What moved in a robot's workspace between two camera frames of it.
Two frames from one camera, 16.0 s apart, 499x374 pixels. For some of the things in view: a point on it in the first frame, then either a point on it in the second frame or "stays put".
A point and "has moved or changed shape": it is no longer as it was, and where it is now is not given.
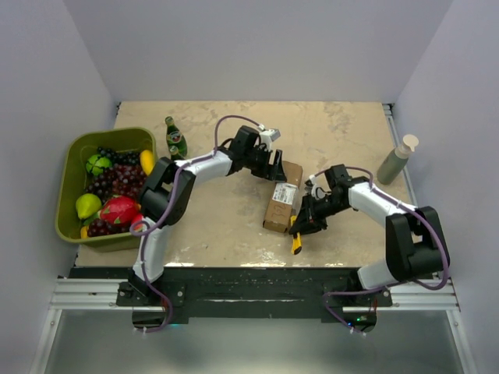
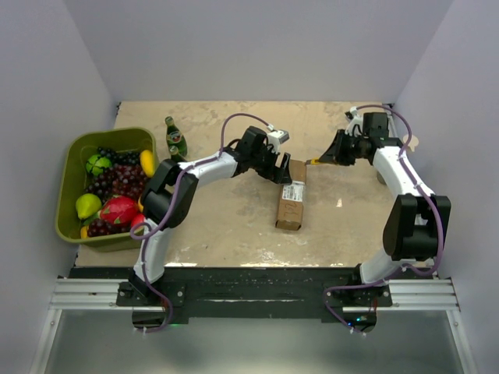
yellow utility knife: [296, 245] to [313, 161]
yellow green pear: [87, 205] stays put
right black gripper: [308, 220] to [335, 154]
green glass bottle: [175, 137] stays put
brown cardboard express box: [278, 215] has moved or changed shape
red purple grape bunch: [121, 179] stays put
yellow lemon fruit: [146, 158] stays put
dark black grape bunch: [122, 157] stays put
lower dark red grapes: [100, 227] stays put
